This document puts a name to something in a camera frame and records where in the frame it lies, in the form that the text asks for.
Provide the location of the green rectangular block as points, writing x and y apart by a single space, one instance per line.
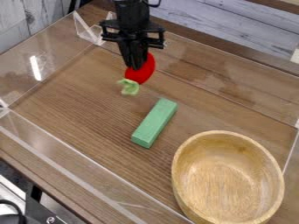
153 123

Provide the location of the clear acrylic enclosure wall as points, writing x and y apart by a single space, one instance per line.
66 122

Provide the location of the red plush strawberry toy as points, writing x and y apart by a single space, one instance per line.
136 77

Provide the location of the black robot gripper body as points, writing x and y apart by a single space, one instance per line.
149 34

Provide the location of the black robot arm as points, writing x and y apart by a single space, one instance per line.
132 14

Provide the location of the wooden bowl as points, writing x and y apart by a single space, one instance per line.
227 181

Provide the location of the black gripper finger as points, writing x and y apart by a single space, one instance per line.
126 48
141 54

